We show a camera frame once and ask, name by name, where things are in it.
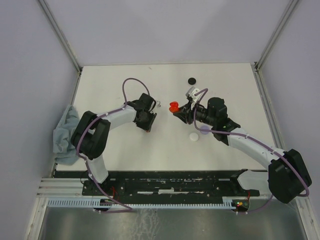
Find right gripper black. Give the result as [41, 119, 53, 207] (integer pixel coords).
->
[173, 99, 216, 127]

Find red round case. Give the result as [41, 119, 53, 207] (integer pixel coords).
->
[169, 101, 179, 113]

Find purple round case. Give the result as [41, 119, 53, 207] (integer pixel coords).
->
[200, 125, 211, 135]

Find white earbud charging case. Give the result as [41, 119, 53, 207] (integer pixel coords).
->
[189, 132, 199, 142]

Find black round case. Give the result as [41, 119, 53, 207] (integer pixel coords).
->
[187, 77, 197, 85]

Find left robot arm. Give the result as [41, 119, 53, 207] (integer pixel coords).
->
[70, 93, 157, 195]

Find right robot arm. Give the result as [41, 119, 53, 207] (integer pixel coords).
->
[169, 97, 312, 204]

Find blue cloth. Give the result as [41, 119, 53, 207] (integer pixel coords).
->
[52, 105, 80, 166]

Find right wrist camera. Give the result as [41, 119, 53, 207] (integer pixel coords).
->
[185, 87, 201, 107]

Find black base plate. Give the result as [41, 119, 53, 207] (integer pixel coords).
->
[82, 170, 260, 204]

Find light blue cable duct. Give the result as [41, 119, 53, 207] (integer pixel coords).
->
[47, 197, 235, 210]

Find left aluminium frame post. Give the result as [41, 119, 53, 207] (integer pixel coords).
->
[37, 0, 83, 73]

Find aluminium frame post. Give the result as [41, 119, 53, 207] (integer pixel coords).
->
[37, 0, 83, 73]
[255, 0, 301, 72]

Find right aluminium frame post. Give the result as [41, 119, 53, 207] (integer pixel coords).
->
[255, 0, 301, 72]

